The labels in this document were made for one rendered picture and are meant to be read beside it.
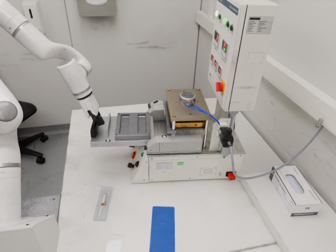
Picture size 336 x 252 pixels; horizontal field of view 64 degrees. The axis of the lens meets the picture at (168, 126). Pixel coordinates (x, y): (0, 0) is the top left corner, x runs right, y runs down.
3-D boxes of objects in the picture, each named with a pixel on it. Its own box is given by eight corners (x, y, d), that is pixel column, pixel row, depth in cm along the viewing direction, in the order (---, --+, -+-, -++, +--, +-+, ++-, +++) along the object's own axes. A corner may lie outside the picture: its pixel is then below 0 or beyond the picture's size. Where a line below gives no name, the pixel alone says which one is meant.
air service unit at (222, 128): (222, 143, 125) (227, 115, 116) (231, 164, 113) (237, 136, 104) (211, 143, 124) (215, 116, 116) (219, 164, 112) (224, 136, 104)
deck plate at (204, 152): (225, 114, 155) (226, 113, 155) (245, 154, 127) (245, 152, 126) (145, 116, 151) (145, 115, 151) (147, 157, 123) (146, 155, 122)
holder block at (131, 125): (149, 116, 143) (149, 112, 141) (150, 139, 126) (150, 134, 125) (117, 116, 141) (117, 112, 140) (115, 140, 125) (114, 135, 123)
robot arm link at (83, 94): (74, 87, 124) (77, 92, 126) (70, 96, 117) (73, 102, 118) (90, 81, 123) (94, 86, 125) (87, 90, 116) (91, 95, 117)
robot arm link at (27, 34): (33, 25, 118) (87, 75, 129) (9, 40, 106) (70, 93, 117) (42, 11, 113) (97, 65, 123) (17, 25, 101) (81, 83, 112)
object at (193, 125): (199, 107, 142) (200, 90, 137) (207, 131, 124) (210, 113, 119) (166, 107, 141) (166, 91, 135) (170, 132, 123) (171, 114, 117)
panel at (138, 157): (132, 143, 158) (145, 118, 149) (131, 180, 133) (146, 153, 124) (129, 142, 157) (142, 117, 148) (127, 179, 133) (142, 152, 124)
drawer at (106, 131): (152, 121, 146) (152, 108, 141) (154, 146, 128) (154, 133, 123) (97, 122, 143) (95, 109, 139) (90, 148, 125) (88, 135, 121)
